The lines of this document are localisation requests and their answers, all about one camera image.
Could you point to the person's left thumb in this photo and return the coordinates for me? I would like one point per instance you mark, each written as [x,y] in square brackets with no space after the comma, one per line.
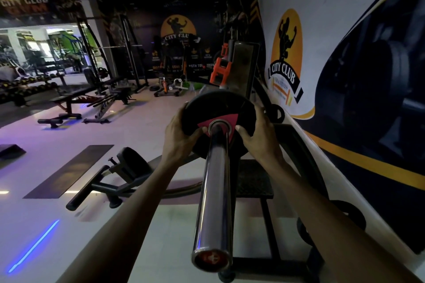
[200,133]

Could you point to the black smith machine rack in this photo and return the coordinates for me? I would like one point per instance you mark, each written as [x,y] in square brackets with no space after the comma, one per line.
[129,54]

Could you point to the black weight plate red mark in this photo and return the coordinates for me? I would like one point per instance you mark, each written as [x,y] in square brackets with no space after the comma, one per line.
[219,107]

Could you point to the person's right hand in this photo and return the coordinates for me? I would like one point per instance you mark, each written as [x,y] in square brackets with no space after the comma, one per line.
[260,146]

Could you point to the person's left hand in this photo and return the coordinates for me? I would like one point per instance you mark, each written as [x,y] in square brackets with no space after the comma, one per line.
[177,140]

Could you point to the long black floor mat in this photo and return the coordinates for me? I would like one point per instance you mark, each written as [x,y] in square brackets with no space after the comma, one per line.
[69,170]

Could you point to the black weight bench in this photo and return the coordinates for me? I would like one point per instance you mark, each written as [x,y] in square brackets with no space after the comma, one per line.
[71,95]

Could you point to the bundle of barbells on stand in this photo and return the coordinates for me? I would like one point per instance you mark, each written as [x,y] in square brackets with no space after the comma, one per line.
[109,98]

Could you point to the chrome barbell sleeve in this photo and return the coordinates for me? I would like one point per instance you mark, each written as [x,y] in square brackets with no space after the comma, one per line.
[214,193]

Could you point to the dark gym sign board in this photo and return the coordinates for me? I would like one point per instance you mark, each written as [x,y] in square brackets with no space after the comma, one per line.
[36,7]

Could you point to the black row machine frame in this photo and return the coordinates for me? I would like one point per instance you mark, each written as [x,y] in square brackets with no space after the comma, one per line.
[252,180]

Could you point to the dumbbell rack with dumbbells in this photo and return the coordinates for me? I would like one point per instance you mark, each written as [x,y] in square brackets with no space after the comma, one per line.
[30,85]

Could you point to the person's right forearm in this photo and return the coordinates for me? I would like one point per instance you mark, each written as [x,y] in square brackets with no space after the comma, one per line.
[325,223]

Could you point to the white wall banner with logo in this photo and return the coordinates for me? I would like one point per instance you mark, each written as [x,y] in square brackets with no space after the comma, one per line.
[348,60]

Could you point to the small black weight plate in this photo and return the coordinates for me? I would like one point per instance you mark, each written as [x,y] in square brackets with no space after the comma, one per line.
[277,114]

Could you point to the small white orange floor machine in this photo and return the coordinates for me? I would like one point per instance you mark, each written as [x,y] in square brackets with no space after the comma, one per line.
[169,86]

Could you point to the black roller pad machine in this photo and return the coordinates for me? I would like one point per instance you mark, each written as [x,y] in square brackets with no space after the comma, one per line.
[129,166]

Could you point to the person's left forearm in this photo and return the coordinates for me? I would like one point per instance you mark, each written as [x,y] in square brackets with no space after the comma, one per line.
[132,219]

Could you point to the dark wall banner yellow logo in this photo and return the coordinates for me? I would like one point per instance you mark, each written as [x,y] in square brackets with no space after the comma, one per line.
[177,30]

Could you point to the black step platform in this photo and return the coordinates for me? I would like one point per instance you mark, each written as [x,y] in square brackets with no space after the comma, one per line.
[9,150]

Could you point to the person's right thumb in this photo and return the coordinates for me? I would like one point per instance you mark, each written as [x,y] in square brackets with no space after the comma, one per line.
[242,131]

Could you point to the dark machine chest pad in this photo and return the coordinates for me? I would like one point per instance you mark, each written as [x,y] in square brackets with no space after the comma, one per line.
[242,67]

